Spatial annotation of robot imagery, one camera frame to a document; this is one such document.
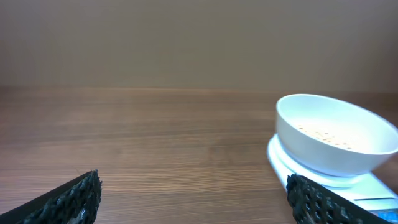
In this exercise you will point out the white digital kitchen scale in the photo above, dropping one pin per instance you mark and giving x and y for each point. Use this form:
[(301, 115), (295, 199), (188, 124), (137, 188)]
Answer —
[(365, 191)]

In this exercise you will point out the soybeans in white bowl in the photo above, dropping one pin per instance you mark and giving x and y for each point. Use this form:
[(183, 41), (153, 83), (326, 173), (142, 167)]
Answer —
[(326, 135)]

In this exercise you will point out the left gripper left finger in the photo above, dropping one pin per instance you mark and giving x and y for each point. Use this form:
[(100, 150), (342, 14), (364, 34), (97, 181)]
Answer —
[(76, 201)]

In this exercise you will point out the white bowl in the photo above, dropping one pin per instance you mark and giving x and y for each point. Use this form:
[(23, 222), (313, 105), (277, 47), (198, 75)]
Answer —
[(374, 139)]

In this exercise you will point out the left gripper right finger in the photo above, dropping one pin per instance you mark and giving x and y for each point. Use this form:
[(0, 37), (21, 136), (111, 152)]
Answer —
[(313, 203)]

